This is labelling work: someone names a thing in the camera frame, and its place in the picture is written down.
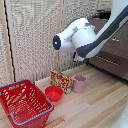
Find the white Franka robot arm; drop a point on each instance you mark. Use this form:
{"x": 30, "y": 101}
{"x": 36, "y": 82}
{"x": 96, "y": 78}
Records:
{"x": 86, "y": 38}

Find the red yellow snack box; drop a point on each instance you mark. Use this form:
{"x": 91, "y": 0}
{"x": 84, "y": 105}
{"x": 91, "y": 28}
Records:
{"x": 60, "y": 80}

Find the beige wicker folding screen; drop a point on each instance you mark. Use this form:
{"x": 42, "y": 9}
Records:
{"x": 33, "y": 40}

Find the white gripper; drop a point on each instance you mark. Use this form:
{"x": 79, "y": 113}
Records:
{"x": 78, "y": 58}

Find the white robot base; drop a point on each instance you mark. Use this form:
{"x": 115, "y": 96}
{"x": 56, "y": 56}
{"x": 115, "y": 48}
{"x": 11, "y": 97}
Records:
{"x": 122, "y": 120}

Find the red plastic shopping basket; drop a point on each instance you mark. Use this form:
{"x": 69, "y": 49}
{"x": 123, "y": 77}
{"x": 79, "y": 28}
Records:
{"x": 25, "y": 105}

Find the red plastic bowl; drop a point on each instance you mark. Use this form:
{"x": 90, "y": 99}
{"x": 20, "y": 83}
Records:
{"x": 53, "y": 93}

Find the brown wooden drawer front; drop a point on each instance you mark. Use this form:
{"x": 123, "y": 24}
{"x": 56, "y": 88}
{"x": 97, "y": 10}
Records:
{"x": 106, "y": 68}
{"x": 116, "y": 45}

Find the brown wooden drawer cabinet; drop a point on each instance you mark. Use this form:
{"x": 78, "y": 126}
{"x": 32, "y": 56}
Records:
{"x": 113, "y": 60}

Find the pink plastic cup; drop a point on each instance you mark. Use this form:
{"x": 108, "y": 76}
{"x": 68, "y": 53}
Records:
{"x": 79, "y": 85}

